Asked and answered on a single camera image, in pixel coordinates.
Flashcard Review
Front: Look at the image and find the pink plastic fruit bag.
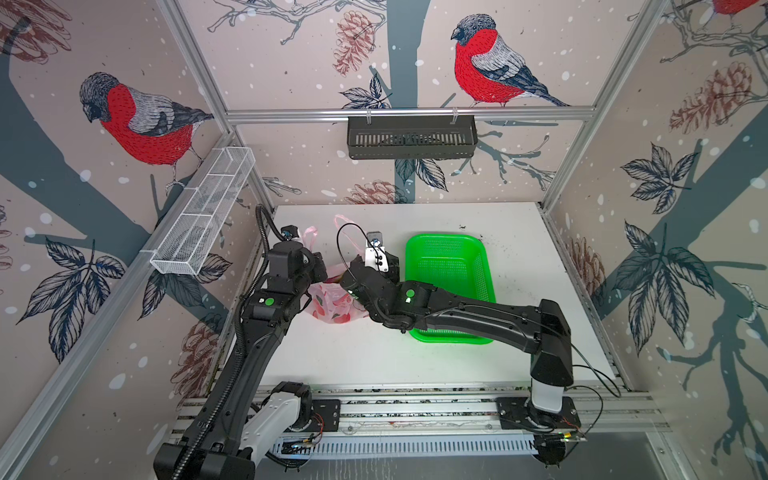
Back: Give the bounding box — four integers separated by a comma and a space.
301, 214, 368, 324

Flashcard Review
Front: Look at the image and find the green plastic basket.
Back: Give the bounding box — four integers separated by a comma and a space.
404, 232, 498, 346

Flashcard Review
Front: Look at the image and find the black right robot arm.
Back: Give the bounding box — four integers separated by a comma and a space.
340, 257, 574, 414

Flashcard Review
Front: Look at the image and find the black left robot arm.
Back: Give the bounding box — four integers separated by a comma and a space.
153, 240, 327, 479

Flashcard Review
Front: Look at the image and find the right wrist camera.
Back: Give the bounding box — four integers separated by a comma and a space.
364, 231, 389, 273

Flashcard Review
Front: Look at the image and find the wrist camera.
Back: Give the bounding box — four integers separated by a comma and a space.
364, 231, 389, 273
280, 225, 301, 241

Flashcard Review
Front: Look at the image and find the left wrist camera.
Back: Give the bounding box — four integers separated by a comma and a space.
280, 225, 301, 241

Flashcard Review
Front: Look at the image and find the white wire mesh shelf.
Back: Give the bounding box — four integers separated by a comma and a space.
150, 146, 255, 276

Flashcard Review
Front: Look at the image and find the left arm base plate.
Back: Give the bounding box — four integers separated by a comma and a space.
300, 399, 341, 433

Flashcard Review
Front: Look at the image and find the black hanging wall basket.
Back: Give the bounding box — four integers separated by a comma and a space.
347, 115, 478, 160

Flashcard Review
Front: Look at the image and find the aluminium rail frame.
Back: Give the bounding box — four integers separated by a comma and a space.
170, 383, 667, 460

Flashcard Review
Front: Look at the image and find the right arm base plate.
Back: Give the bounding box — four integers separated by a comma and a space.
495, 396, 582, 434

